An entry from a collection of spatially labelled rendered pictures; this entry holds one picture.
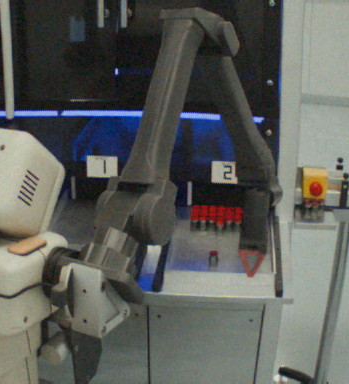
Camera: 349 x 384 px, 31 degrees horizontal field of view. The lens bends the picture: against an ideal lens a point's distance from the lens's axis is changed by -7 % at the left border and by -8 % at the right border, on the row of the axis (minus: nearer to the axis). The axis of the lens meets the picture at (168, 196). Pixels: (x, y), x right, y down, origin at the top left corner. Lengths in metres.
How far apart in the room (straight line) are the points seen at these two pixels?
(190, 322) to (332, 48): 4.71
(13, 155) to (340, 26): 5.61
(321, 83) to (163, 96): 5.47
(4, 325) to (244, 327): 1.20
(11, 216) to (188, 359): 1.28
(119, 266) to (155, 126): 0.23
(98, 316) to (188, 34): 0.49
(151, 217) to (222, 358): 1.19
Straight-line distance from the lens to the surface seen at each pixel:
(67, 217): 1.88
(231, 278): 1.54
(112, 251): 0.96
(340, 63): 6.48
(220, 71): 1.24
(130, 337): 2.11
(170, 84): 1.07
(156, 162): 1.03
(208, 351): 2.11
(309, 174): 1.81
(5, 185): 0.95
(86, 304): 0.94
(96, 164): 1.84
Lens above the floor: 1.68
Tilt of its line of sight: 24 degrees down
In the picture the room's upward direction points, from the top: straight up
